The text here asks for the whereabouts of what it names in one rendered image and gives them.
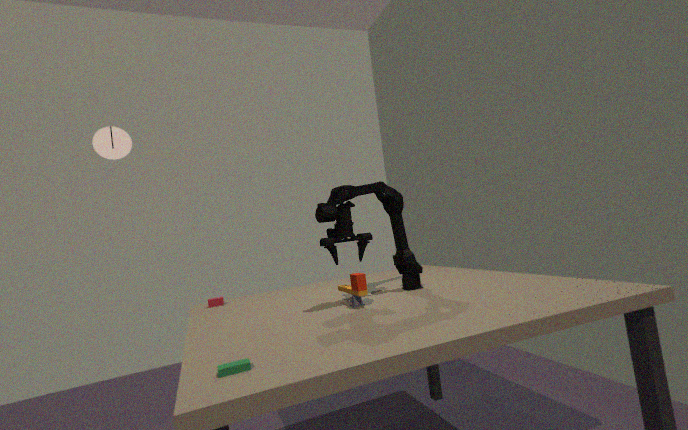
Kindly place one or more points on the green rectangular bar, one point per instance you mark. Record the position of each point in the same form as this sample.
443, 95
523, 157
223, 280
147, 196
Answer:
234, 367

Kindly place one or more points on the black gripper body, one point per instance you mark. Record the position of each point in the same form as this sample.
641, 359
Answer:
345, 230

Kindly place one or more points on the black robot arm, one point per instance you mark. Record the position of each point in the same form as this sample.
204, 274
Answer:
392, 201

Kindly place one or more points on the red rectangular block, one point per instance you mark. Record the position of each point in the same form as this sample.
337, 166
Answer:
215, 302

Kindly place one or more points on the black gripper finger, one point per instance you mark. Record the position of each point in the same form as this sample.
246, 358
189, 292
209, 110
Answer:
361, 249
333, 251

